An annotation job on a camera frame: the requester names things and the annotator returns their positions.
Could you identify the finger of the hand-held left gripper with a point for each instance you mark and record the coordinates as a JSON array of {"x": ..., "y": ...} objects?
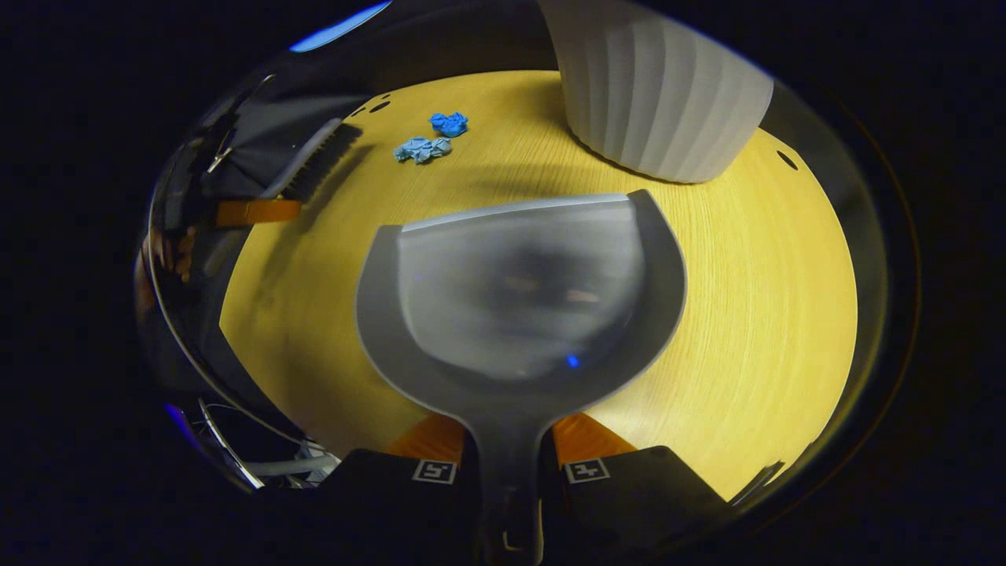
[{"x": 259, "y": 212}]

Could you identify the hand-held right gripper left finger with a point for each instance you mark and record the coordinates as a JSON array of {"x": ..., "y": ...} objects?
[{"x": 377, "y": 487}]

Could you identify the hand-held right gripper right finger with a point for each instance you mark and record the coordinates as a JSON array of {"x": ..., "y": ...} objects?
[{"x": 644, "y": 495}]

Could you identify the light blue paper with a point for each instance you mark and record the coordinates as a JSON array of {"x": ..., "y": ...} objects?
[{"x": 420, "y": 149}]

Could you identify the yellow wooden desktop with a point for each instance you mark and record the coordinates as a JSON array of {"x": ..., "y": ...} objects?
[{"x": 747, "y": 314}]

